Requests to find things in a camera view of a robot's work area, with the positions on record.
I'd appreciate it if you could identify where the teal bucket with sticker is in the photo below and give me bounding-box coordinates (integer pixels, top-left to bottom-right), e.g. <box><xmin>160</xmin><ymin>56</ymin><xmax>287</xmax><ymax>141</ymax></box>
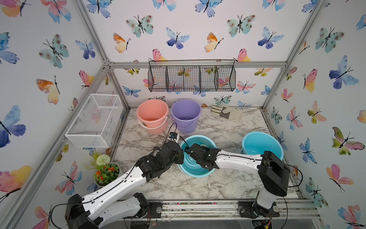
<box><xmin>179</xmin><ymin>135</ymin><xmax>216</xmax><ymax>178</ymax></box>

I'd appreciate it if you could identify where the purple plastic bucket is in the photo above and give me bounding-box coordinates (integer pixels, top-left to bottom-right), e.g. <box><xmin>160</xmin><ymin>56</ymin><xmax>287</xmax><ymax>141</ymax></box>
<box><xmin>171</xmin><ymin>99</ymin><xmax>202</xmax><ymax>134</ymax></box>

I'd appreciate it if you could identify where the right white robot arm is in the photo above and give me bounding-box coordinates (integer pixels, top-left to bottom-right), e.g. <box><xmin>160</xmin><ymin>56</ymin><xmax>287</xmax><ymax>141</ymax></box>
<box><xmin>184</xmin><ymin>144</ymin><xmax>290</xmax><ymax>210</ymax></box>

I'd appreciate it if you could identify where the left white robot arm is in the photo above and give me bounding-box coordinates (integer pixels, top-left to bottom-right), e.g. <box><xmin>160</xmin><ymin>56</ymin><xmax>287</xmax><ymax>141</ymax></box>
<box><xmin>65</xmin><ymin>141</ymin><xmax>184</xmax><ymax>229</ymax></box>

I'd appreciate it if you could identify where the pink plastic bucket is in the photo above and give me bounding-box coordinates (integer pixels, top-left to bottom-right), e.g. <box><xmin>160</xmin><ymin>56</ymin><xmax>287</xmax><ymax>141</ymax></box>
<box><xmin>136</xmin><ymin>99</ymin><xmax>169</xmax><ymax>135</ymax></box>

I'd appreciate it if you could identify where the grey white folded cloth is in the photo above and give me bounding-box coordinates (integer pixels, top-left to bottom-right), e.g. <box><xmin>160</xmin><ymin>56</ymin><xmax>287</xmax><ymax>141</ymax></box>
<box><xmin>211</xmin><ymin>105</ymin><xmax>243</xmax><ymax>122</ymax></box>

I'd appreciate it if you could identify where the artificial flower pot plant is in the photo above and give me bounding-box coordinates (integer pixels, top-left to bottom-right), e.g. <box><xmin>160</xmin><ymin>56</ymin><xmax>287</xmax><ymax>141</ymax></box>
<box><xmin>84</xmin><ymin>151</ymin><xmax>120</xmax><ymax>187</ymax></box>

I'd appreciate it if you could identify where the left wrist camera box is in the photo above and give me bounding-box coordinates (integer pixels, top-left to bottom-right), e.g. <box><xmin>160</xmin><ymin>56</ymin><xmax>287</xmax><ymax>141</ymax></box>
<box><xmin>168</xmin><ymin>132</ymin><xmax>180</xmax><ymax>143</ymax></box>

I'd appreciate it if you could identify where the white mesh wall basket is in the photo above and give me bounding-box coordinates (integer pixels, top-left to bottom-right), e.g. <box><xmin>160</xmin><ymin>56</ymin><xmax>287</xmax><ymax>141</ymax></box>
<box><xmin>65</xmin><ymin>94</ymin><xmax>124</xmax><ymax>148</ymax></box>

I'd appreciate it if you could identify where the black wire wall basket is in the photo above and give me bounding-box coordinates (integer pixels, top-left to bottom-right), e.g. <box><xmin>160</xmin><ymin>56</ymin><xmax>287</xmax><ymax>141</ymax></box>
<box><xmin>144</xmin><ymin>60</ymin><xmax>236</xmax><ymax>93</ymax></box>

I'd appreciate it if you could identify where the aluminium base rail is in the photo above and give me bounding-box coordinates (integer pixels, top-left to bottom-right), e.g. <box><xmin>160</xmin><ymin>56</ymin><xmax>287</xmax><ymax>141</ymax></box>
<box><xmin>145</xmin><ymin>199</ymin><xmax>321</xmax><ymax>220</ymax></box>

